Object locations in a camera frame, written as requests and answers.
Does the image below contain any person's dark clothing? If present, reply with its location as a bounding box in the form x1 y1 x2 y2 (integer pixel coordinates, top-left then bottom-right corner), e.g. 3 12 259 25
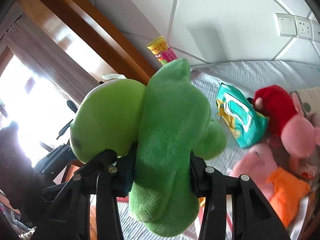
0 121 48 230

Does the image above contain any red dress pig plush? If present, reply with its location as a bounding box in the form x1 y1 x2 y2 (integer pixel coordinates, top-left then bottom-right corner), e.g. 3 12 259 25
254 85 317 166

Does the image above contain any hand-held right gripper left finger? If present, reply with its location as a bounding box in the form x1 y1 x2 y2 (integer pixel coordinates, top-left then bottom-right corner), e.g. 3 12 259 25
42 149 137 240

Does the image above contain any pink snack can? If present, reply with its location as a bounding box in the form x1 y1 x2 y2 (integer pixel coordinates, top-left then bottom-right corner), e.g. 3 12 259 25
147 37 179 67

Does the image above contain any orange dress pig plush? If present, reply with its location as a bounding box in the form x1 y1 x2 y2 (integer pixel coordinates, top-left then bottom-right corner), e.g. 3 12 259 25
229 144 312 228

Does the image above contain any brown curtain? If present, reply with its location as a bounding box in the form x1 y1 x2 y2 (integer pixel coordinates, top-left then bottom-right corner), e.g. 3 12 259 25
5 22 101 106

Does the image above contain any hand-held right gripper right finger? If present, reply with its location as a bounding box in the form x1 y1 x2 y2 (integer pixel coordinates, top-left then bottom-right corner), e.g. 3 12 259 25
190 151 290 240

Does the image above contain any green plush toy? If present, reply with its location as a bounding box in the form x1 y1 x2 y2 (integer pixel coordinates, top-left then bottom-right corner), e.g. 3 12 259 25
69 58 227 237

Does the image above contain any beige cardboard box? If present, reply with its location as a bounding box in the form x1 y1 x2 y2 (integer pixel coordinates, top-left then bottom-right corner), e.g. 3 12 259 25
291 87 320 117

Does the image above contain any wooden wall trim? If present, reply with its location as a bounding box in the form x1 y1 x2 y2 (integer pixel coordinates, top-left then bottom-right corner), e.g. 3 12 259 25
17 0 156 81

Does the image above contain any teal wet wipes pack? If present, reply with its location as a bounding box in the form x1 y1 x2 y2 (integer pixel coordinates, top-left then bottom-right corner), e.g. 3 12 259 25
215 82 269 149

